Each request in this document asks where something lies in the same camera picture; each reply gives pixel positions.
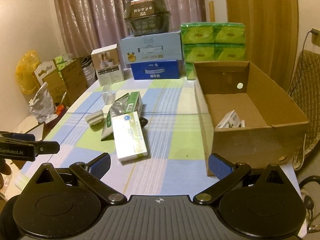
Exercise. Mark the wooden door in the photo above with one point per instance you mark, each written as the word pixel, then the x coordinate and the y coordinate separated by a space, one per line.
pixel 262 17

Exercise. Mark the white striped block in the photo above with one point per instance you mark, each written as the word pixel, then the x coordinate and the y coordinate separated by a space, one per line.
pixel 93 117

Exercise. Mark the white striped bag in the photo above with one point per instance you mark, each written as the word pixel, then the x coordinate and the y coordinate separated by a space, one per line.
pixel 88 72

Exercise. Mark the dark blue milk carton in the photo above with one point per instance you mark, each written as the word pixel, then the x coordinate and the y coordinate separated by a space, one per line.
pixel 155 71

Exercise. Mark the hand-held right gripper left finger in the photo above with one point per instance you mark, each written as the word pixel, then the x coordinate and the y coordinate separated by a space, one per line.
pixel 101 164

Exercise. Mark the green box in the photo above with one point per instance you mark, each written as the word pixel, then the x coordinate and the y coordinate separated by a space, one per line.
pixel 133 101

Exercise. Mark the green tissue pack in carton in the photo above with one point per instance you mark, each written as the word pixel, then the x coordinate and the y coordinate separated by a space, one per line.
pixel 61 63

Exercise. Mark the wicker chair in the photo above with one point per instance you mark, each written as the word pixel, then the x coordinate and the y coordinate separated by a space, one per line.
pixel 306 67

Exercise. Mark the low open brown box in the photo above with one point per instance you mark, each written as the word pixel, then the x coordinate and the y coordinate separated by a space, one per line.
pixel 37 130

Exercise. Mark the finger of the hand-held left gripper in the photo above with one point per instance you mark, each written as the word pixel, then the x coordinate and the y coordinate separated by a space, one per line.
pixel 23 137
pixel 47 148

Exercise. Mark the large white medicine box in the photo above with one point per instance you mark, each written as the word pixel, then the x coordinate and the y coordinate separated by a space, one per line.
pixel 128 137

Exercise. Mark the clear small plastic cup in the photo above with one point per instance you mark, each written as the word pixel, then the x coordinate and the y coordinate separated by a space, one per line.
pixel 108 95

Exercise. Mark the wall outlet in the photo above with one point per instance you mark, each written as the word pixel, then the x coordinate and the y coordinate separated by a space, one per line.
pixel 315 36

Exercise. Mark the white crumpled plastic bag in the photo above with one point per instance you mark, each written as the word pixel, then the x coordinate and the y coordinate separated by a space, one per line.
pixel 41 102

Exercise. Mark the tall brown carton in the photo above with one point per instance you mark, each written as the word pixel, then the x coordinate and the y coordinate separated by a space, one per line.
pixel 75 80

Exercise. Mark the checkered cloth desktop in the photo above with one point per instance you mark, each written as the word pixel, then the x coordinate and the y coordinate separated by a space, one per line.
pixel 175 142

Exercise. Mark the narrow white box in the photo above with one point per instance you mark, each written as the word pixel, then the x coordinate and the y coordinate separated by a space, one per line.
pixel 228 120

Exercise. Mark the person's left hand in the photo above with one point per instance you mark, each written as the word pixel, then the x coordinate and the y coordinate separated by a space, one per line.
pixel 5 167

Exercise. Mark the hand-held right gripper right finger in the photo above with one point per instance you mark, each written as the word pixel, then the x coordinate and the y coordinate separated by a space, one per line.
pixel 220 165

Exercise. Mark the wooden strip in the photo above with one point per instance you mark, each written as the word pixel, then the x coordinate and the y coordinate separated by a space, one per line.
pixel 211 11

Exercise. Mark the black curved frame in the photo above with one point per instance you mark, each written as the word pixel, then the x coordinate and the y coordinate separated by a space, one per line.
pixel 308 202

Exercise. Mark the beige curtain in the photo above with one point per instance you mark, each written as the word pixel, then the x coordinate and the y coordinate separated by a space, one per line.
pixel 95 17

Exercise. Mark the silver foil pouch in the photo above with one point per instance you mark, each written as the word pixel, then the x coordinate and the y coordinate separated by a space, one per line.
pixel 112 110

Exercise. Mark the white picture product box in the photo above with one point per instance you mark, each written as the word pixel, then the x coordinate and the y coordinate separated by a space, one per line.
pixel 107 65

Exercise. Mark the brown cardboard box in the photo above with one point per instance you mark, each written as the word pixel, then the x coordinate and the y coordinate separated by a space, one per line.
pixel 245 150

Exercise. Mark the yellow plastic bag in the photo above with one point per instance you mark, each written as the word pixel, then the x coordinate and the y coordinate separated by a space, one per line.
pixel 26 72

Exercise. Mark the white cardboard hanger card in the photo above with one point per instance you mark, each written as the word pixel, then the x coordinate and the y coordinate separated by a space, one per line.
pixel 43 71

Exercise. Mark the light blue milk carton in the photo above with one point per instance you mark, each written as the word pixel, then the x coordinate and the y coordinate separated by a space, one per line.
pixel 150 47

